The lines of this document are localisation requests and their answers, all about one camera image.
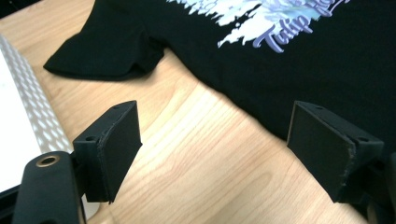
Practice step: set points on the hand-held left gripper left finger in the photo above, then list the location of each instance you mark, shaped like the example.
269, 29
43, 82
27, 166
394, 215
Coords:
112, 149

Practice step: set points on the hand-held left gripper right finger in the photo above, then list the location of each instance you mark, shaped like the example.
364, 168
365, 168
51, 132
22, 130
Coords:
323, 149

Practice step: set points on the black printed t-shirt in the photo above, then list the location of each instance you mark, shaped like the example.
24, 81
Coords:
280, 71

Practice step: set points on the white plastic basket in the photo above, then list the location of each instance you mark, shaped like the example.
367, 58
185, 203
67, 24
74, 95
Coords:
18, 124

